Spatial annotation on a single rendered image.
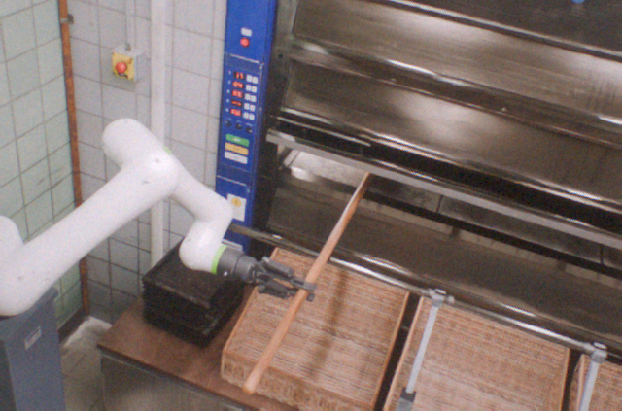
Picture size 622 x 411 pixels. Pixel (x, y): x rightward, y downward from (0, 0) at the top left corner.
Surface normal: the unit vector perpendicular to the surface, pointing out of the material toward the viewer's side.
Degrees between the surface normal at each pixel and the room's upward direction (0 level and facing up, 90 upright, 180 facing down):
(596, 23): 90
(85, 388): 0
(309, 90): 70
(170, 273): 0
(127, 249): 90
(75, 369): 0
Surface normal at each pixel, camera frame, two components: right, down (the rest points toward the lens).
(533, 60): -0.27, 0.16
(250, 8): -0.33, 0.48
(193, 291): 0.14, -0.83
